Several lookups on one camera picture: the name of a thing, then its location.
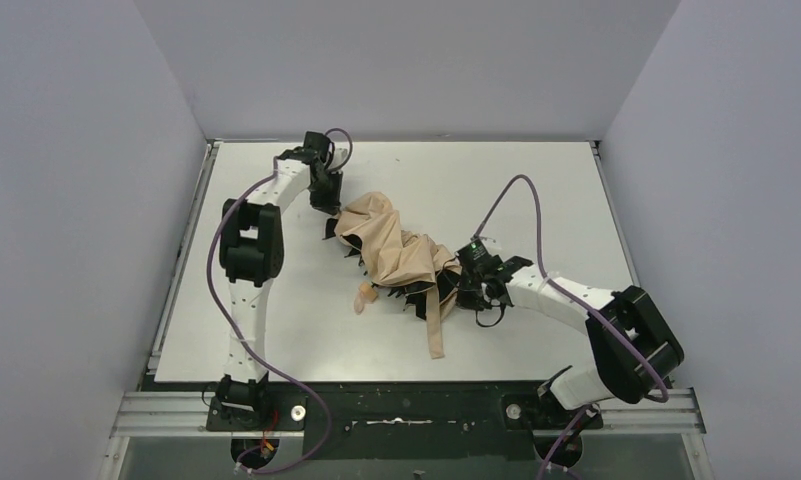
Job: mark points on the aluminium frame rail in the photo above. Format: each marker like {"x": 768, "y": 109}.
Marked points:
{"x": 182, "y": 414}

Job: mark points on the black and beige umbrella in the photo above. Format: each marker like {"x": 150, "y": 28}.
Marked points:
{"x": 405, "y": 264}

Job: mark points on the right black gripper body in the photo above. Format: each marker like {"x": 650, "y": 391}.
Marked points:
{"x": 464, "y": 285}

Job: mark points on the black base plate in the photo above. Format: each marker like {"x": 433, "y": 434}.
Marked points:
{"x": 401, "y": 421}

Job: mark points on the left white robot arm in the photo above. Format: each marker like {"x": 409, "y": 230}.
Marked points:
{"x": 248, "y": 246}

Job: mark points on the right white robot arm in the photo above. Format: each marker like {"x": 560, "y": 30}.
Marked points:
{"x": 633, "y": 347}

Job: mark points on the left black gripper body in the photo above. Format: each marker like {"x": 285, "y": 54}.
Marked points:
{"x": 326, "y": 201}

